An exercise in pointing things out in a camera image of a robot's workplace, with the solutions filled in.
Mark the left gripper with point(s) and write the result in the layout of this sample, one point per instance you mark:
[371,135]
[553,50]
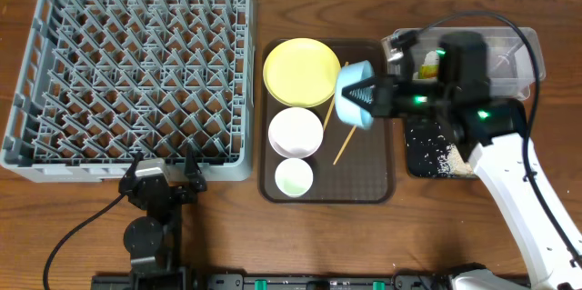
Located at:
[186,198]

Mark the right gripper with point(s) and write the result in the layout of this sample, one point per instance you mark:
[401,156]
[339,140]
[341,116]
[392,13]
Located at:
[385,88]

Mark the light blue bowl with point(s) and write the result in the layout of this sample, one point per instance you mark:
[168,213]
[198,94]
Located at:
[347,111]

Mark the white bowl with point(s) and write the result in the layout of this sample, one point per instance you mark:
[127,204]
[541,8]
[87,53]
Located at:
[295,132]

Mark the small white cup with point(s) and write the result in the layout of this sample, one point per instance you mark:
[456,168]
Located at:
[294,177]

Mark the rice food waste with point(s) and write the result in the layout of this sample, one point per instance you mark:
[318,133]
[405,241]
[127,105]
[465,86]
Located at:
[430,155]

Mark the green snack wrapper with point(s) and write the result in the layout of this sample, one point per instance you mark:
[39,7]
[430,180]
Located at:
[428,71]

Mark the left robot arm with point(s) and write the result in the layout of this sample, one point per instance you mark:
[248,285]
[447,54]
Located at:
[154,240]

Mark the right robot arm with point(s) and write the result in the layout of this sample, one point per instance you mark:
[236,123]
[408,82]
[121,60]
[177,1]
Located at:
[547,237]

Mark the black food waste tray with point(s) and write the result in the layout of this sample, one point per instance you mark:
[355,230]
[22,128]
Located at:
[468,141]

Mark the grey plastic dishwasher rack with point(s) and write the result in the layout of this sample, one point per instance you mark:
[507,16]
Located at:
[104,80]

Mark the clear plastic waste bin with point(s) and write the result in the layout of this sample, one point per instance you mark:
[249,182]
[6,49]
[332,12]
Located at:
[508,63]

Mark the left wooden chopstick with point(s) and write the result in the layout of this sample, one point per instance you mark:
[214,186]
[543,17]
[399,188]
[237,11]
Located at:
[329,112]

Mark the wooden chopstick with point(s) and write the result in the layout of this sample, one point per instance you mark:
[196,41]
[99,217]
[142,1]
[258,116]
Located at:
[345,143]
[329,112]

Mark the right wooden chopstick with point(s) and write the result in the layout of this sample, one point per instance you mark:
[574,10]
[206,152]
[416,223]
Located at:
[345,143]

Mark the yellow plate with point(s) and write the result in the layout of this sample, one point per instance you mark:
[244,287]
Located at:
[301,72]

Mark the brown serving tray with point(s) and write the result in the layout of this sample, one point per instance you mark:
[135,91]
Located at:
[363,175]

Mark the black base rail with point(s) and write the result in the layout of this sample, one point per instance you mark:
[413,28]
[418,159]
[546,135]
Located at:
[240,282]

